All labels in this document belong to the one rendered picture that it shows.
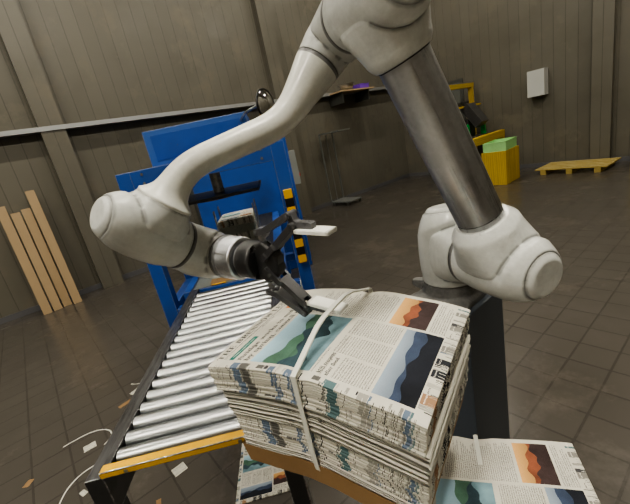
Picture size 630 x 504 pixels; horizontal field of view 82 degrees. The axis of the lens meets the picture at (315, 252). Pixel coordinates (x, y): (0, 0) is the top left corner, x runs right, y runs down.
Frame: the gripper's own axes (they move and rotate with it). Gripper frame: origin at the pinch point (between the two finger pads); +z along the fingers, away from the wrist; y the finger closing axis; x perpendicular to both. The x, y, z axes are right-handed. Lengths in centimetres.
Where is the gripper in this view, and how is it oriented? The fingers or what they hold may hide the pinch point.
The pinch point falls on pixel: (332, 269)
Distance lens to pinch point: 61.6
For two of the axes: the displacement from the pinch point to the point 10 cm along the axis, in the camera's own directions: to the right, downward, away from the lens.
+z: 8.3, 0.8, -5.5
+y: 1.5, 9.3, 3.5
